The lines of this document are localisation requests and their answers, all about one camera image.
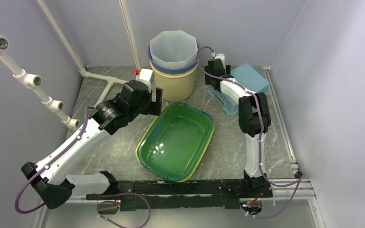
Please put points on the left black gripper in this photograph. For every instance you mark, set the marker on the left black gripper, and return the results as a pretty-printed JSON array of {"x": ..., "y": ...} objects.
[{"x": 153, "y": 108}]

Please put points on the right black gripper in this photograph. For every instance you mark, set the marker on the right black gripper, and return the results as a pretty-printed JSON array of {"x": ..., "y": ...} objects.
[{"x": 207, "y": 79}]

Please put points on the light blue perforated basket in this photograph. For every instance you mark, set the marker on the light blue perforated basket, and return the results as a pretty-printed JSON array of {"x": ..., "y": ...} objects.
[{"x": 241, "y": 81}]

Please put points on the teal transparent tub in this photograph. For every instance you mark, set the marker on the teal transparent tub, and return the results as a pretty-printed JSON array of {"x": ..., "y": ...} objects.
[{"x": 176, "y": 143}]

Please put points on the lime green tub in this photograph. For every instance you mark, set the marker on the lime green tub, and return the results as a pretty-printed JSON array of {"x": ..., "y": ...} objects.
[{"x": 201, "y": 157}]

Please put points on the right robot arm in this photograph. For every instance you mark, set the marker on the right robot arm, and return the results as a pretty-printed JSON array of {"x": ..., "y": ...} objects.
[{"x": 254, "y": 121}]

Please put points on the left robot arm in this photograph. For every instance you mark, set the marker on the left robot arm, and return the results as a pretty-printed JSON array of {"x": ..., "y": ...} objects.
[{"x": 51, "y": 178}]

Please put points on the beige bucket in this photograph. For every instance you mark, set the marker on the beige bucket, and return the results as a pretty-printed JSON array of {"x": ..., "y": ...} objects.
[{"x": 175, "y": 87}]

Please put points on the blue bucket rim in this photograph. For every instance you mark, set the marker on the blue bucket rim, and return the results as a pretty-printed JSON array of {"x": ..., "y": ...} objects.
[{"x": 175, "y": 58}]

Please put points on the translucent white bucket liner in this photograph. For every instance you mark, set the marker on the translucent white bucket liner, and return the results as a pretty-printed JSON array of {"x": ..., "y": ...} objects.
[{"x": 168, "y": 37}]

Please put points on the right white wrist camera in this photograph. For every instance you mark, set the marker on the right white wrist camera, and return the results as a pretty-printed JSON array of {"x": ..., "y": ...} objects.
[{"x": 221, "y": 57}]

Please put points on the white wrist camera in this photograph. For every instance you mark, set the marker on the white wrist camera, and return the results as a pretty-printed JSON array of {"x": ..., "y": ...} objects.
[
  {"x": 145, "y": 76},
  {"x": 221, "y": 57}
]

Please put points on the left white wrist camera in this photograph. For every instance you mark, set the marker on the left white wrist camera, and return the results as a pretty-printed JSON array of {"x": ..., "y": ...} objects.
[{"x": 145, "y": 76}]

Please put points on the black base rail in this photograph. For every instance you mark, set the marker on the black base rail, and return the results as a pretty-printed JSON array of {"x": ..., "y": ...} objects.
[{"x": 225, "y": 193}]

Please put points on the white PVC pipe frame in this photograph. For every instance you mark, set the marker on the white PVC pipe frame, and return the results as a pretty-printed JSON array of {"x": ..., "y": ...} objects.
[{"x": 34, "y": 45}]

